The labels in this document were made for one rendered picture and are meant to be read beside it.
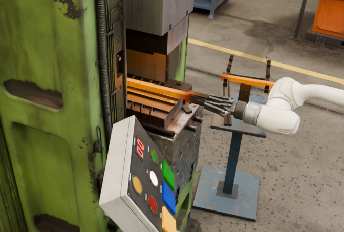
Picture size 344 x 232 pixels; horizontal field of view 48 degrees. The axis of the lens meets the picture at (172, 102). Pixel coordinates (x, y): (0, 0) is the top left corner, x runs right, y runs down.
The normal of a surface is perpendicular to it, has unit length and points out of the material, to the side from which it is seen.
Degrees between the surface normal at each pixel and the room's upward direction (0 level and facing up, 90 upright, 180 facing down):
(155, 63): 90
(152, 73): 90
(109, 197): 30
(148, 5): 90
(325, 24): 89
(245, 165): 0
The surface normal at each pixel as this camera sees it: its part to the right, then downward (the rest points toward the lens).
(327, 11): -0.49, 0.46
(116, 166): -0.46, -0.73
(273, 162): 0.04, -0.83
